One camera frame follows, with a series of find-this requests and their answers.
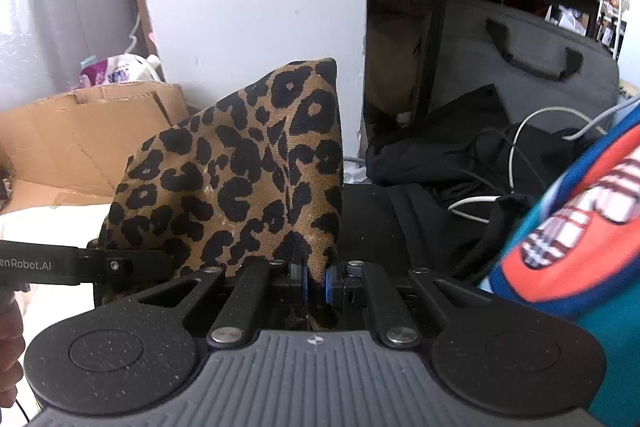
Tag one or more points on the person's left hand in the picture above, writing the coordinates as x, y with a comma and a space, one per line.
10, 342

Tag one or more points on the white bear print blanket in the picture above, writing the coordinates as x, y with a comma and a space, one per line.
55, 227

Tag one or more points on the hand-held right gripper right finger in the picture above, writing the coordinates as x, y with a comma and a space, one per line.
327, 284

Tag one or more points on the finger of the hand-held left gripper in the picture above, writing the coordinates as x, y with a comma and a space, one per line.
130, 264

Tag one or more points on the teal jersey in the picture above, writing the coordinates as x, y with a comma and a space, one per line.
590, 232

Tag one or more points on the grey laptop bag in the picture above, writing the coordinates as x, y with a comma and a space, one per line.
525, 52

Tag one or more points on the leopard print garment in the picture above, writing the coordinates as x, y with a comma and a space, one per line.
240, 167

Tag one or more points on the black folded garment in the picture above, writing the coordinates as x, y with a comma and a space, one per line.
390, 227

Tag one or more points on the brown cardboard sheet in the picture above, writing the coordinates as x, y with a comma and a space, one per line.
75, 137

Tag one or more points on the purple print plastic bag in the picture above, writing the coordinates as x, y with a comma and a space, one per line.
120, 69

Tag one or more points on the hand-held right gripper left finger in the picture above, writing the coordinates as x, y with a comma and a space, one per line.
301, 282

